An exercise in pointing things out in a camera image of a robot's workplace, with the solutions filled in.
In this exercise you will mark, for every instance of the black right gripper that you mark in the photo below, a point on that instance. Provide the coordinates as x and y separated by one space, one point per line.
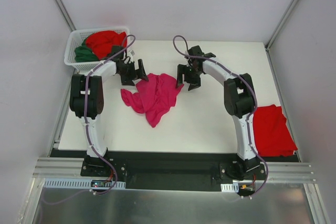
188 76

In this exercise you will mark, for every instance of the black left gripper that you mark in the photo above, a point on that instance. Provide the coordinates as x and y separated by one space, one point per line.
132 72

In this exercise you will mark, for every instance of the pink t shirt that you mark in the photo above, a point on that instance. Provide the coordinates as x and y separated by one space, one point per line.
154 98

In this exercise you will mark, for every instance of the white perforated plastic basket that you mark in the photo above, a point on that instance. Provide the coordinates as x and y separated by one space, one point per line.
78 37

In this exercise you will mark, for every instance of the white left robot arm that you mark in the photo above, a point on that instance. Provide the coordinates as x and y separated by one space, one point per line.
87 98

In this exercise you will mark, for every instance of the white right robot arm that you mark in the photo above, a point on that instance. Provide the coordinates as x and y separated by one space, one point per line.
239 99

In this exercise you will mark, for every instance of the red t shirt in basket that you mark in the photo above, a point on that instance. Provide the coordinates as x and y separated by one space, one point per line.
99 45

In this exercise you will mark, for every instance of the green t shirt in basket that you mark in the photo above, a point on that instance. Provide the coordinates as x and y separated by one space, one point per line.
85 54

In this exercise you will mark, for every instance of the folded red t shirt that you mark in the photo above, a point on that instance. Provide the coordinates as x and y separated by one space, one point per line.
272 137

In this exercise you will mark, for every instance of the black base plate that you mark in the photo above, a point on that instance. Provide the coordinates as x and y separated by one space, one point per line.
169 171

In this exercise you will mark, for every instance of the left aluminium frame post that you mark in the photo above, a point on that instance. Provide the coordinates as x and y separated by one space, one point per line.
66 16

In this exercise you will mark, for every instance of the aluminium frame post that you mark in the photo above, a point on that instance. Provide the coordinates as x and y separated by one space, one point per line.
66 16
283 20

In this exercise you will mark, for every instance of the right aluminium frame post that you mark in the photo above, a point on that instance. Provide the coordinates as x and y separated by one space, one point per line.
283 20

